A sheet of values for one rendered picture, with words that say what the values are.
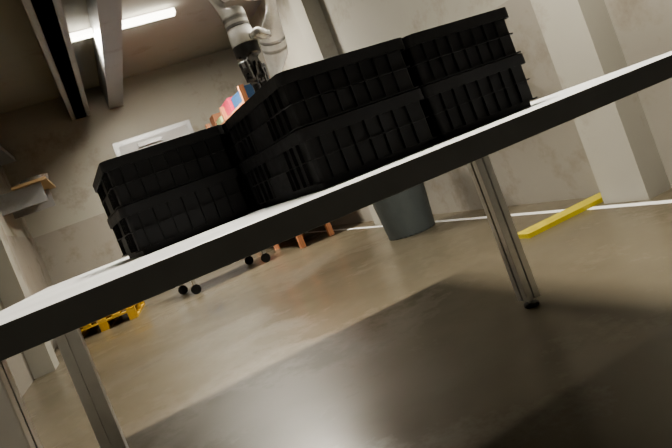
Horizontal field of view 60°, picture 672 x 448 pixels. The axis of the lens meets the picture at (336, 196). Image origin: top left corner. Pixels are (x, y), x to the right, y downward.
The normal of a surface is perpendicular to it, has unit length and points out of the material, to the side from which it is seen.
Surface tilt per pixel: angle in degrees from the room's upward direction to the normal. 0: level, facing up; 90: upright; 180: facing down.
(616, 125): 90
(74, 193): 90
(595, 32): 90
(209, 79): 90
